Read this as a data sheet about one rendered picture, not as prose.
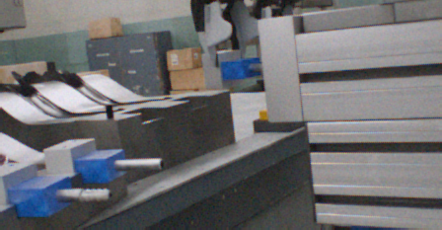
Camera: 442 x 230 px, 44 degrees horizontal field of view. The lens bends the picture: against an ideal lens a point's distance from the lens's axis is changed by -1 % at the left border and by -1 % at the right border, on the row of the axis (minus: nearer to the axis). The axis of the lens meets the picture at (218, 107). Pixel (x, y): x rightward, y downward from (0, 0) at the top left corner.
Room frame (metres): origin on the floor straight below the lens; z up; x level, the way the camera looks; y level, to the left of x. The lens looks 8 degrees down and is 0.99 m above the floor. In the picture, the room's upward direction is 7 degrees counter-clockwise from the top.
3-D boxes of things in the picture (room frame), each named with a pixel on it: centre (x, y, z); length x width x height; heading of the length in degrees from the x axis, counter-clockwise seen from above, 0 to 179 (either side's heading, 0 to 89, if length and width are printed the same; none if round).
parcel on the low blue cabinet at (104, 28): (8.27, 1.53, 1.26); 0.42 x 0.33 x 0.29; 64
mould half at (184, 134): (0.98, 0.26, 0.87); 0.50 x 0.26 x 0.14; 53
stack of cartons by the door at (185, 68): (7.74, 0.21, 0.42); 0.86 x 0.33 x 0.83; 64
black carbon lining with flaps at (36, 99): (0.96, 0.25, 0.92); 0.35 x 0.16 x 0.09; 53
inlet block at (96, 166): (0.61, 0.13, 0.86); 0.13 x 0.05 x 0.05; 70
